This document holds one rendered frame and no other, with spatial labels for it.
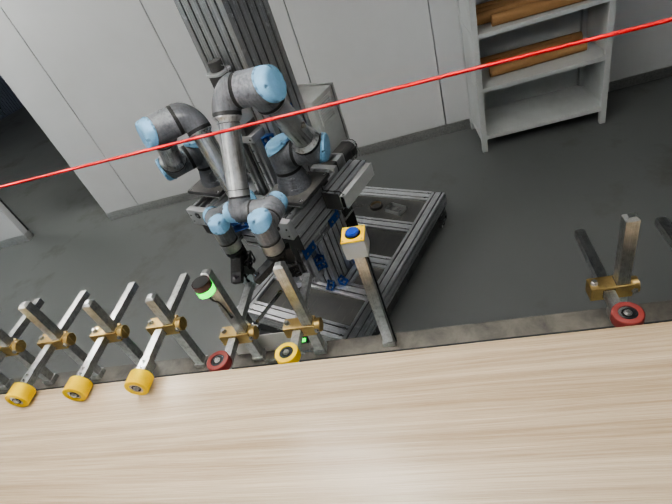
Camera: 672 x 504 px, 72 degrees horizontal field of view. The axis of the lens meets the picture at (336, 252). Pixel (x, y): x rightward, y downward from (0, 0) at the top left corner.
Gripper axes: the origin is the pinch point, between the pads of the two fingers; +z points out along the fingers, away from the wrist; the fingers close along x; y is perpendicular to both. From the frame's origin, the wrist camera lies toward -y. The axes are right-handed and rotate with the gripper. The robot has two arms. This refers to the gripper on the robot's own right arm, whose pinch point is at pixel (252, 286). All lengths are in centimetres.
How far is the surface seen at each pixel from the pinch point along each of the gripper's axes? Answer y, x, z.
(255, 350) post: -28.4, -5.1, 5.7
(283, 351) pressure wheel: -41.7, -24.3, -9.3
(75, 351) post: -27, 69, -6
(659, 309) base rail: -26, -142, 12
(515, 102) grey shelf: 243, -151, 72
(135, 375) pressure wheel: -50, 24, -16
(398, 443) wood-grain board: -74, -61, -9
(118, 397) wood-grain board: -52, 35, -8
